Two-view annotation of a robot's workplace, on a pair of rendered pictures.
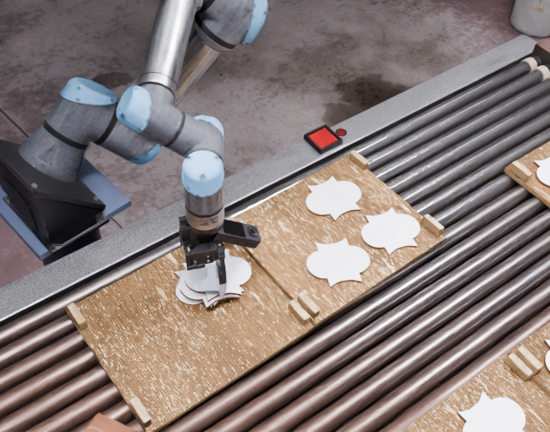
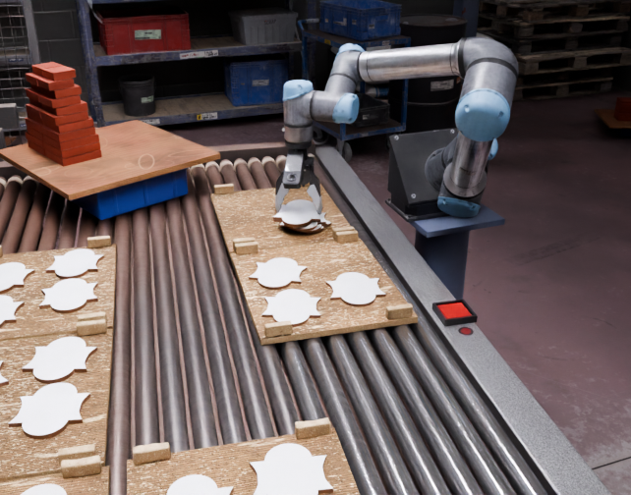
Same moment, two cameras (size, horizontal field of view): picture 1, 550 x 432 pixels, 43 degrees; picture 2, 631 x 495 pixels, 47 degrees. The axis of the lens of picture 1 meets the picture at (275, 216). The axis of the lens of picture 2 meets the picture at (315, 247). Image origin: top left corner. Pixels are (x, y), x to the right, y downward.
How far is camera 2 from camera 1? 2.33 m
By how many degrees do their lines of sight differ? 85
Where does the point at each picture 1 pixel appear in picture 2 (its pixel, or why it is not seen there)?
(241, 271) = (294, 219)
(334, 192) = (362, 289)
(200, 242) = not seen: hidden behind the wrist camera
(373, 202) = (336, 310)
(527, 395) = (69, 321)
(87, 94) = not seen: hidden behind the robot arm
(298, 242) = (315, 262)
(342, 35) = not seen: outside the picture
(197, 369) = (237, 210)
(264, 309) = (262, 238)
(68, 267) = (360, 192)
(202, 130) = (332, 87)
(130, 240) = (371, 212)
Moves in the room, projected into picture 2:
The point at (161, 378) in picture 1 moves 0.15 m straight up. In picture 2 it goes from (242, 200) to (240, 152)
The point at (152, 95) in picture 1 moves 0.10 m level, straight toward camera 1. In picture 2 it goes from (350, 52) to (312, 51)
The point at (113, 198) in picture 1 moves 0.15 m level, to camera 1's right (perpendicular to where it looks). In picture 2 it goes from (432, 226) to (417, 246)
